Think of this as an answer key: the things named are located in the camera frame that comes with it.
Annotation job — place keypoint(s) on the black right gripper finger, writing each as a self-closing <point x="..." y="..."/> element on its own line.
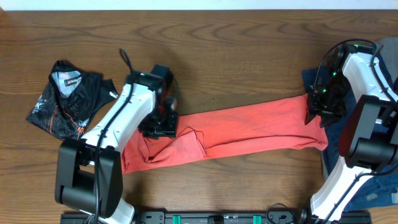
<point x="327" y="119"/>
<point x="311" y="114"/>

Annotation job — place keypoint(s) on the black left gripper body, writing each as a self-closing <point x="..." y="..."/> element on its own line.
<point x="160" y="128"/>

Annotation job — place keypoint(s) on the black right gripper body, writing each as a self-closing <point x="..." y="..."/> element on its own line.
<point x="331" y="99"/>

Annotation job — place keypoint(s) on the red orange t-shirt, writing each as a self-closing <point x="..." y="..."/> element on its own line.
<point x="229" y="132"/>

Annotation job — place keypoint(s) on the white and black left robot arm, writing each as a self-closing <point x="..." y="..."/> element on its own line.
<point x="89" y="171"/>

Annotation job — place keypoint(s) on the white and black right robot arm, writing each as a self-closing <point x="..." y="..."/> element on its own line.
<point x="357" y="88"/>

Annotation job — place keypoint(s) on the grey garment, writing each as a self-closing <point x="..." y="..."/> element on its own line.
<point x="389" y="57"/>

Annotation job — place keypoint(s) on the navy blue garment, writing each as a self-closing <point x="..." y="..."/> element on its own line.
<point x="377" y="191"/>

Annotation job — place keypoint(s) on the black patterned folded garment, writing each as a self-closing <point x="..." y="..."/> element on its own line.
<point x="70" y="100"/>

